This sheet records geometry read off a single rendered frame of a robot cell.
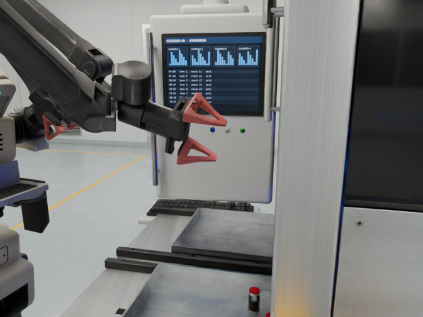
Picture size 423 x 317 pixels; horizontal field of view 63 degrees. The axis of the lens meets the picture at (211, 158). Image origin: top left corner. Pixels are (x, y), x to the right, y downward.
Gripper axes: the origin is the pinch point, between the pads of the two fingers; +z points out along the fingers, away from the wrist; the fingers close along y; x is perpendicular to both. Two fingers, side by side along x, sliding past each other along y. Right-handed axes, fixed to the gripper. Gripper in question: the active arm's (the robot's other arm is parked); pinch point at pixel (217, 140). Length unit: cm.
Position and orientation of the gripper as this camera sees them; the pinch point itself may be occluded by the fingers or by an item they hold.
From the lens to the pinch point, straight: 66.6
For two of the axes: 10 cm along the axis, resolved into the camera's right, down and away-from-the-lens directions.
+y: -1.7, 6.5, 7.4
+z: 9.4, 3.4, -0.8
